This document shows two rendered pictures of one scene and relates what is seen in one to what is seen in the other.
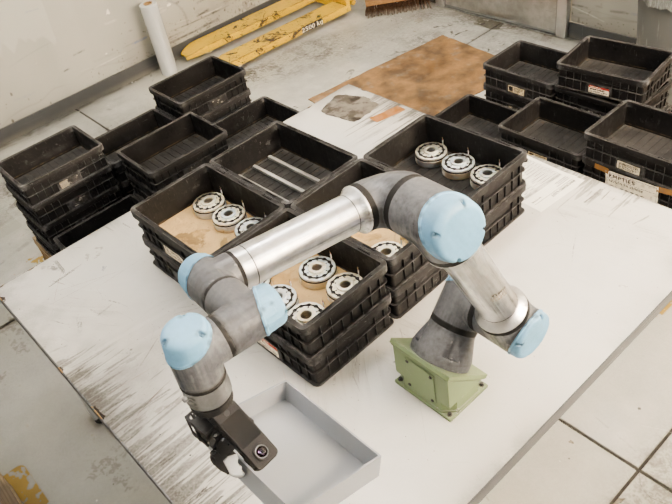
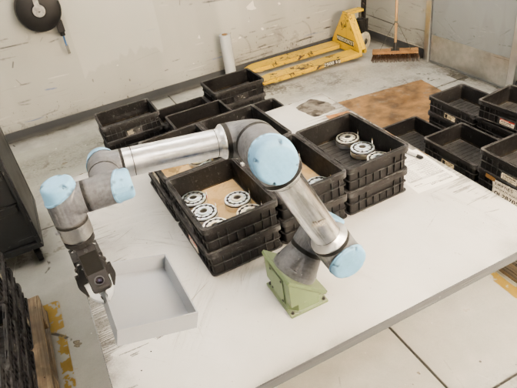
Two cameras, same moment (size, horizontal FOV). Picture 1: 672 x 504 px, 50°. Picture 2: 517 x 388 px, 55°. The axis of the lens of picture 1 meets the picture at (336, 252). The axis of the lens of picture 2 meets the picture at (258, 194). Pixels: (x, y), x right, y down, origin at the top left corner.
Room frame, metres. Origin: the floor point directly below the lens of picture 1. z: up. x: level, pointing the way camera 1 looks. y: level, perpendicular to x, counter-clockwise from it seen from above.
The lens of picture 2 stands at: (-0.06, -0.41, 1.96)
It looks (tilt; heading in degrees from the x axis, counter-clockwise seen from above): 34 degrees down; 14
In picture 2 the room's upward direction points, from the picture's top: 9 degrees counter-clockwise
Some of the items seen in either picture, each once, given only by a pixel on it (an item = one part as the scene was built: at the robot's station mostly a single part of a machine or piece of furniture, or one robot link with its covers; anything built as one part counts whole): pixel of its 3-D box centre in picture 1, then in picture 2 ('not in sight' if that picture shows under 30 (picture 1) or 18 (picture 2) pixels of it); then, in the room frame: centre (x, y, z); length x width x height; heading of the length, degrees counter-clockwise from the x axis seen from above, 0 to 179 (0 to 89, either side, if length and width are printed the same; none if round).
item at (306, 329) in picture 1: (295, 266); (218, 192); (1.42, 0.11, 0.92); 0.40 x 0.30 x 0.02; 37
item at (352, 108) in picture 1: (348, 105); (315, 106); (2.57, -0.16, 0.71); 0.22 x 0.19 x 0.01; 35
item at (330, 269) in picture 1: (317, 268); (237, 199); (1.46, 0.06, 0.86); 0.10 x 0.10 x 0.01
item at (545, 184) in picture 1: (523, 177); (415, 168); (1.89, -0.66, 0.70); 0.33 x 0.23 x 0.01; 35
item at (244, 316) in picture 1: (243, 313); (108, 185); (0.82, 0.16, 1.36); 0.11 x 0.11 x 0.08; 31
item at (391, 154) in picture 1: (444, 171); (349, 151); (1.78, -0.37, 0.87); 0.40 x 0.30 x 0.11; 37
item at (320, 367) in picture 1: (305, 308); (225, 225); (1.42, 0.11, 0.76); 0.40 x 0.30 x 0.12; 37
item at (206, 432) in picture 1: (216, 415); (85, 253); (0.76, 0.24, 1.21); 0.09 x 0.08 x 0.12; 39
